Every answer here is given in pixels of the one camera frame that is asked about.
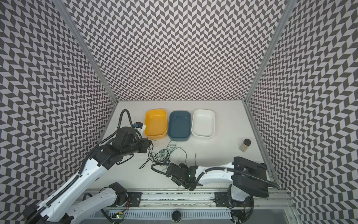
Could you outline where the cable bundle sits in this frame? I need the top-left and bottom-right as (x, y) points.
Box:
(139, 139), (197, 170)

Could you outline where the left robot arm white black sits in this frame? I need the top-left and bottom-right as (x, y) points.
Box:
(22, 122), (152, 224)

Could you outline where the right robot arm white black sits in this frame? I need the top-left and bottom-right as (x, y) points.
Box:
(151, 156), (281, 207)

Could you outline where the yellow plastic bin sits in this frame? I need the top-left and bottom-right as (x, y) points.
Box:
(145, 109), (168, 140)

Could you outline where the dark teal plastic bin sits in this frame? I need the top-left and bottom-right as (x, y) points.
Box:
(168, 111), (192, 141)

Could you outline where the white plastic bin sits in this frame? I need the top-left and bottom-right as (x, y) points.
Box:
(191, 109), (216, 140)

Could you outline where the spice jar black lid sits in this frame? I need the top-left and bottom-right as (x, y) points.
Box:
(239, 139), (252, 152)

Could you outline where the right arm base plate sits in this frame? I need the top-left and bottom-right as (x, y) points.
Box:
(213, 192), (254, 209)

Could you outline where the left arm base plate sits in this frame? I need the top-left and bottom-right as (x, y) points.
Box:
(115, 192), (142, 208)

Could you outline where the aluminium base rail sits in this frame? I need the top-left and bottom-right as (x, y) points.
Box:
(128, 188), (295, 210)

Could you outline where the left corner aluminium post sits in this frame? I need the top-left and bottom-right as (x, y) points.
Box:
(53, 0), (118, 105)

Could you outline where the corner aluminium post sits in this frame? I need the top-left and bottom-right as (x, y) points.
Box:
(53, 0), (118, 105)
(244, 0), (297, 104)

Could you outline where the right corner aluminium post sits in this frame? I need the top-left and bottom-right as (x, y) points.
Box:
(244, 0), (297, 104)

